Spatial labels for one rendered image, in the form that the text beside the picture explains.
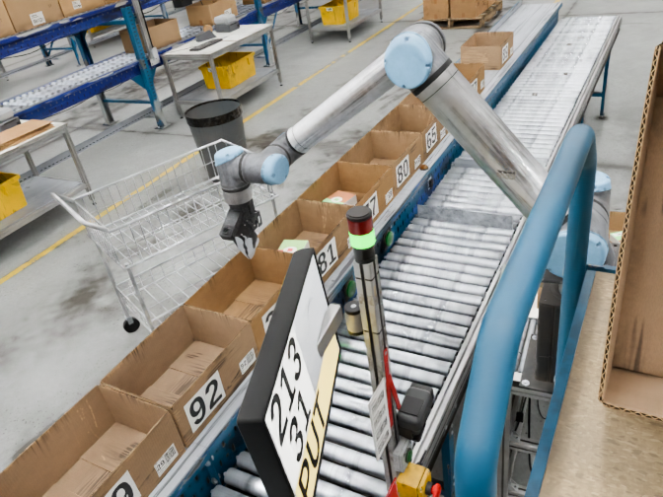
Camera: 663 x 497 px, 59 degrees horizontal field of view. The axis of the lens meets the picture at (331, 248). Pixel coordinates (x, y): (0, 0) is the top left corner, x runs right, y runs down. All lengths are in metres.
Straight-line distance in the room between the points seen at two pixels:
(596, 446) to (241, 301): 1.83
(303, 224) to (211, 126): 2.74
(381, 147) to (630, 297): 2.63
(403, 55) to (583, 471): 1.03
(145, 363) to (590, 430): 1.61
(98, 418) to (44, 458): 0.18
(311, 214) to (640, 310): 2.05
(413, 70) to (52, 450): 1.40
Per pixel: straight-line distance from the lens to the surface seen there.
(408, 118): 3.55
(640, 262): 0.68
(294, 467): 1.07
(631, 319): 0.68
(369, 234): 1.15
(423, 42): 1.41
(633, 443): 0.63
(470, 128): 1.44
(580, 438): 0.63
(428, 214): 2.92
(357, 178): 2.88
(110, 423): 2.01
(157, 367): 2.09
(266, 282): 2.38
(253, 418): 0.93
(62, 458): 1.94
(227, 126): 5.30
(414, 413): 1.51
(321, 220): 2.59
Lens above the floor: 2.21
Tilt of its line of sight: 32 degrees down
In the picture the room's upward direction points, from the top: 10 degrees counter-clockwise
